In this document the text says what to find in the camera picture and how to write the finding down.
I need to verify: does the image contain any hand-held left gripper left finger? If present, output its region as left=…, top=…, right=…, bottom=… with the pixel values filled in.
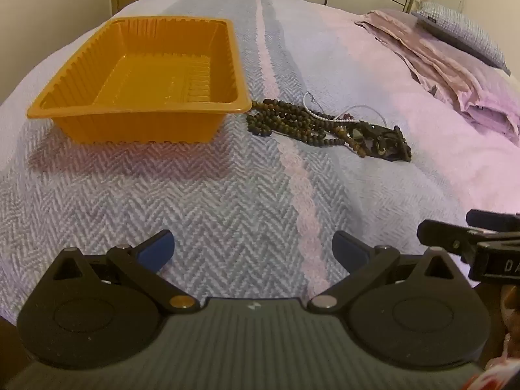
left=51, top=229, right=201, bottom=314

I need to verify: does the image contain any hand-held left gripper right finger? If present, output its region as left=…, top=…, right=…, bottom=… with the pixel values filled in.
left=307, top=231, right=466, bottom=314

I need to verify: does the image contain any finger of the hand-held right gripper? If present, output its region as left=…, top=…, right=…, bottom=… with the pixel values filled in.
left=466, top=209, right=520, bottom=232
left=417, top=219, right=482, bottom=258

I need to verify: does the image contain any red bead bracelet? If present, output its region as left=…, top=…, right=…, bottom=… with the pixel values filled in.
left=335, top=124, right=367, bottom=158

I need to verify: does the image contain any black wristwatch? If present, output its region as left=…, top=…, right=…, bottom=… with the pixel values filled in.
left=350, top=124, right=412, bottom=162

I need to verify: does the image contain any white pearl necklace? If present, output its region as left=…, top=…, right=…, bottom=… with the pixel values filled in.
left=304, top=91, right=368, bottom=126

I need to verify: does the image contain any dark bead necklace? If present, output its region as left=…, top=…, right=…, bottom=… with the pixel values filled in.
left=246, top=111, right=348, bottom=148

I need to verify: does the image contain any orange plastic tray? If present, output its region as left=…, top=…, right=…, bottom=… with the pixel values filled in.
left=26, top=15, right=253, bottom=145

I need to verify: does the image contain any red patterned cloth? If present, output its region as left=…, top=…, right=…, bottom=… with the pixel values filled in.
left=463, top=349, right=520, bottom=390

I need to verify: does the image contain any crumpled pink blanket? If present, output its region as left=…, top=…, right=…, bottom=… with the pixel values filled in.
left=355, top=8, right=520, bottom=147

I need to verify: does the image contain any checked blue pillow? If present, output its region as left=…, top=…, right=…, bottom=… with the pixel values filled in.
left=411, top=1, right=512, bottom=76

